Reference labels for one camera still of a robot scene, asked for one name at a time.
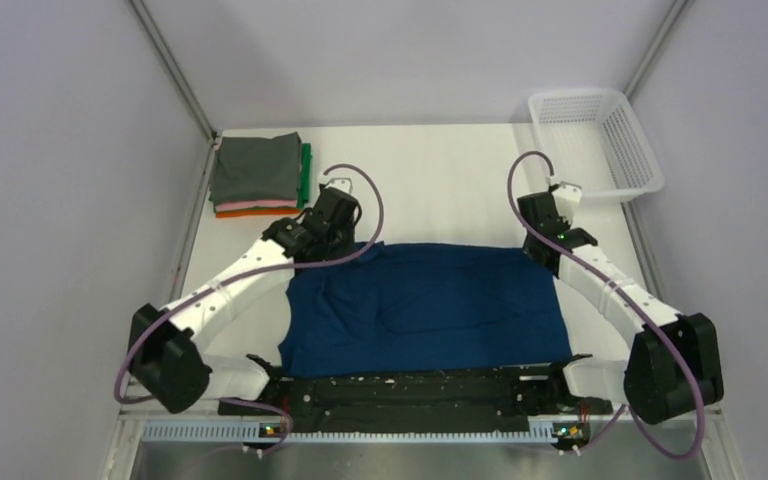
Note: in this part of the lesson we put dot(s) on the left aluminium frame rail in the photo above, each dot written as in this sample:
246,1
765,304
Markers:
124,446

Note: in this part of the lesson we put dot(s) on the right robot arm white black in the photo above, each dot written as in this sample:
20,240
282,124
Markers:
674,364

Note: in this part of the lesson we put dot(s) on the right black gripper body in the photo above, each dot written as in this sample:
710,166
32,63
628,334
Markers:
527,246

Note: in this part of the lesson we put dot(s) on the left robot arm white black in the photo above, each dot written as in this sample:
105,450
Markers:
169,344

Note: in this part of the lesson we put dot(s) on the green folded t shirt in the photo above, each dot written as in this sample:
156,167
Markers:
304,184

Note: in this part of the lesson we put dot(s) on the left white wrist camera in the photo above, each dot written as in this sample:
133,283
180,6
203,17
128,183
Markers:
340,183

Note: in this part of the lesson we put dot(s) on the grey folded t shirt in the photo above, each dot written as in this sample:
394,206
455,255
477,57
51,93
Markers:
257,168

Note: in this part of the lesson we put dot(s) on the orange folded t shirt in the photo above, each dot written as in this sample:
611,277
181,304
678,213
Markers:
258,212

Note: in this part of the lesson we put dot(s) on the aluminium frame rail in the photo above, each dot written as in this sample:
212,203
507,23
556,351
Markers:
717,448
124,446

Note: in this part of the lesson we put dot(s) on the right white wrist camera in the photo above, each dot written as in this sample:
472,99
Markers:
567,198

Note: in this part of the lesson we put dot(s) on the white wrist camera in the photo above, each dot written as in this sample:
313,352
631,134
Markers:
567,198
340,183

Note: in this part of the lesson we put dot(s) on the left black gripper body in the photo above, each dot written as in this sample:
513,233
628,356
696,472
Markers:
342,240

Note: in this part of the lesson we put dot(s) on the pink folded t shirt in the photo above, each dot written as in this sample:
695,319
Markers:
244,205

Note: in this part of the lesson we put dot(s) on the white plastic basket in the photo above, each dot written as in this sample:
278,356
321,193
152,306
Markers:
596,141

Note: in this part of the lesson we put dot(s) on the right aluminium frame rail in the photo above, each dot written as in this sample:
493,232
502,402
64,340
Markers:
717,448

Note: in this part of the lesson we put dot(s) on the blue t shirt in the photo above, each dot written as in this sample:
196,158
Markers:
423,307

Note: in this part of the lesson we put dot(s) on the grey slotted cable duct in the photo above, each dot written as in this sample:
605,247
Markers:
254,432

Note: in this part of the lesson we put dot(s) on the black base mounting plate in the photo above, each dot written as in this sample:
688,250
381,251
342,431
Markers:
500,399

